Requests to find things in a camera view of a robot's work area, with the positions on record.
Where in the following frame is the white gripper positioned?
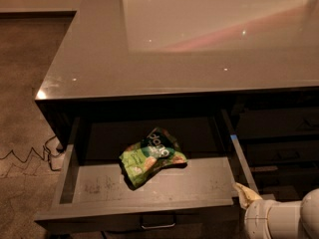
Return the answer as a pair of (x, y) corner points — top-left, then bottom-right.
(233, 182), (276, 239)

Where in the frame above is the grey drawer cabinet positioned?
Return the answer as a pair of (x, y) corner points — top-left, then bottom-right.
(36, 0), (319, 239)

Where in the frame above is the green snack bag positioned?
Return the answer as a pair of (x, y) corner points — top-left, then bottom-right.
(120, 127), (187, 189)

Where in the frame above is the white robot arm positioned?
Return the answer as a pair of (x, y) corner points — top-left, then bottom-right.
(233, 182), (319, 239)

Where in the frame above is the thin black zigzag cable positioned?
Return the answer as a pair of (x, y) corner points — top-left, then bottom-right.
(0, 134), (68, 172)

